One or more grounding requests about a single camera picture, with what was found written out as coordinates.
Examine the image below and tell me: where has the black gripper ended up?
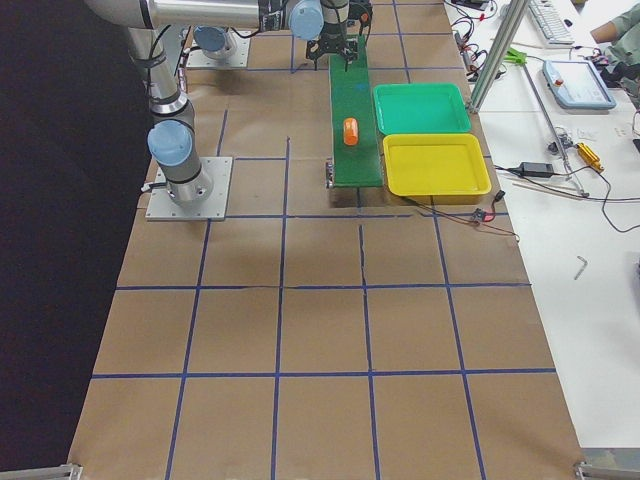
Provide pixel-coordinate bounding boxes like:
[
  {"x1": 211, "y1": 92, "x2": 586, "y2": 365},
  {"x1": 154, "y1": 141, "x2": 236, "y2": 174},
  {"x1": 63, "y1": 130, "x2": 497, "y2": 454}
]
[{"x1": 305, "y1": 37, "x2": 358, "y2": 71}]

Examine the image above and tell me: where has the orange cylinder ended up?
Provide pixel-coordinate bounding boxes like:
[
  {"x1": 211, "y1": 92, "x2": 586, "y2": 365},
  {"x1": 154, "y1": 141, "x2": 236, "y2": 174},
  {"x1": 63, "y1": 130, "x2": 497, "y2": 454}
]
[{"x1": 342, "y1": 117, "x2": 359, "y2": 146}]

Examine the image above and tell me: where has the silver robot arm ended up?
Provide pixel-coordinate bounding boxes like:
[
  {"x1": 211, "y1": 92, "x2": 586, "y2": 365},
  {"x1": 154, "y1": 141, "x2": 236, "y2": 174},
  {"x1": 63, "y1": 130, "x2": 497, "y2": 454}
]
[
  {"x1": 193, "y1": 26, "x2": 237, "y2": 61},
  {"x1": 87, "y1": 1, "x2": 357, "y2": 203}
]

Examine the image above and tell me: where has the green conveyor belt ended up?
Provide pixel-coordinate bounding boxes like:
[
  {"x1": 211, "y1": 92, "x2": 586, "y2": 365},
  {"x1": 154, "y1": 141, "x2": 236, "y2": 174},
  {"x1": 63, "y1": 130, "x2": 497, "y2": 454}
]
[{"x1": 327, "y1": 35, "x2": 383, "y2": 188}]

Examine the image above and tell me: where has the green plastic tray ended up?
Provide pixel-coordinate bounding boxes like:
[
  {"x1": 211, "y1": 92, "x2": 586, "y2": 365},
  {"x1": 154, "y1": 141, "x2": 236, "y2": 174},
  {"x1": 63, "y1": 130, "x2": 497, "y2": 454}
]
[{"x1": 373, "y1": 83, "x2": 471, "y2": 135}]

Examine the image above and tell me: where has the yellow plastic tray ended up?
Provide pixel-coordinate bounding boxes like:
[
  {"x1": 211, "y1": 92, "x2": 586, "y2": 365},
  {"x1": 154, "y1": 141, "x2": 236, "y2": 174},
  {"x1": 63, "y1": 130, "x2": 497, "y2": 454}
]
[{"x1": 383, "y1": 133, "x2": 492, "y2": 204}]

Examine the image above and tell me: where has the small circuit board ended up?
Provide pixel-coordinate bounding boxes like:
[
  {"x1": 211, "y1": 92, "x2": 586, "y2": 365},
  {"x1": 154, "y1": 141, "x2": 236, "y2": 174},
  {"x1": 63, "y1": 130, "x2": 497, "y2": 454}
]
[{"x1": 471, "y1": 208, "x2": 487, "y2": 223}]

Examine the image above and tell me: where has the black power adapter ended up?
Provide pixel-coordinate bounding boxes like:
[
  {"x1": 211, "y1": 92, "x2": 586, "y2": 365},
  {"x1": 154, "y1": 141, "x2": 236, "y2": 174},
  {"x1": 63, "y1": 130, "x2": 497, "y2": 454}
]
[{"x1": 520, "y1": 162, "x2": 555, "y2": 178}]

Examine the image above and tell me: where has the white keyboard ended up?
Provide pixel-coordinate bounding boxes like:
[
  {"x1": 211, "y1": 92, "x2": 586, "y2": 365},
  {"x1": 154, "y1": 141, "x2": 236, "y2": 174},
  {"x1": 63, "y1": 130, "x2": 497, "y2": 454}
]
[{"x1": 528, "y1": 0, "x2": 575, "y2": 46}]

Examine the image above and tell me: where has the teach pendant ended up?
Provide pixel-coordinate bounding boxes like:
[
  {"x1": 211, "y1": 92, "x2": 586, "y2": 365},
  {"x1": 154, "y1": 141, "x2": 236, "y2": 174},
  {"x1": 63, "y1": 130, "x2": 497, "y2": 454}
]
[{"x1": 542, "y1": 60, "x2": 616, "y2": 110}]

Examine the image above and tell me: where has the allen key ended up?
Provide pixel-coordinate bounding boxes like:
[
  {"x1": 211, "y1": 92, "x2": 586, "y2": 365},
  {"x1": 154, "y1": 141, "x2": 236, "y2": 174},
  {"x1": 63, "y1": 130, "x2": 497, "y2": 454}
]
[{"x1": 573, "y1": 255, "x2": 588, "y2": 281}]

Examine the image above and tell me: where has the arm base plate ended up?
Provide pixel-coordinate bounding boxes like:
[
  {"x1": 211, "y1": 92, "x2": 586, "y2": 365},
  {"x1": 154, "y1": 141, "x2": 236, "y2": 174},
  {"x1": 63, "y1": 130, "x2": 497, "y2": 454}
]
[
  {"x1": 145, "y1": 156, "x2": 233, "y2": 221},
  {"x1": 186, "y1": 36, "x2": 250, "y2": 70}
]

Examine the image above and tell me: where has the green handled reach tool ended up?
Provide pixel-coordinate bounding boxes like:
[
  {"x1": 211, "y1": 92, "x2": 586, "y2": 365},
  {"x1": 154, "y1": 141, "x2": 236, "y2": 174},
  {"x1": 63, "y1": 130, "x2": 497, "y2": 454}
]
[{"x1": 504, "y1": 47, "x2": 527, "y2": 65}]

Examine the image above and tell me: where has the aluminium frame post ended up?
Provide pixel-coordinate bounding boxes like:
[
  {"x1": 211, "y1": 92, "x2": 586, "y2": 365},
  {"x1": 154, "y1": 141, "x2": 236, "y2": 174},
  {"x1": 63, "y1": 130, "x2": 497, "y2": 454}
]
[{"x1": 467, "y1": 0, "x2": 529, "y2": 113}]

